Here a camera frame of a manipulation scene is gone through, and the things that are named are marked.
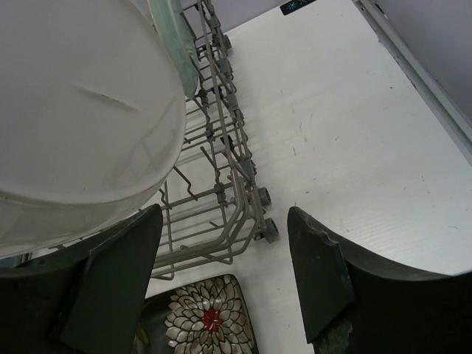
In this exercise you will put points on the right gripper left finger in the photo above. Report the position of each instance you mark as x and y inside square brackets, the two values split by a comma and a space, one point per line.
[85, 298]

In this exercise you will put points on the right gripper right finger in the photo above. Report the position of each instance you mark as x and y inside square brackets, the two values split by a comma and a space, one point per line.
[355, 301]

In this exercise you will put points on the black floral square plate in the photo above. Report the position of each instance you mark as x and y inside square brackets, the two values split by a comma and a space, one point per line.
[207, 316]

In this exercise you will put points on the pale green plate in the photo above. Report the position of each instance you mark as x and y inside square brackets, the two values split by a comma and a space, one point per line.
[177, 48]

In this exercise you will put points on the right black table label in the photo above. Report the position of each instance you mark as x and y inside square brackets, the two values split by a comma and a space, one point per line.
[294, 5]

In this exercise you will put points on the grey wire dish rack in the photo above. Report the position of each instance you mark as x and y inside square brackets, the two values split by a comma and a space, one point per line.
[212, 204]

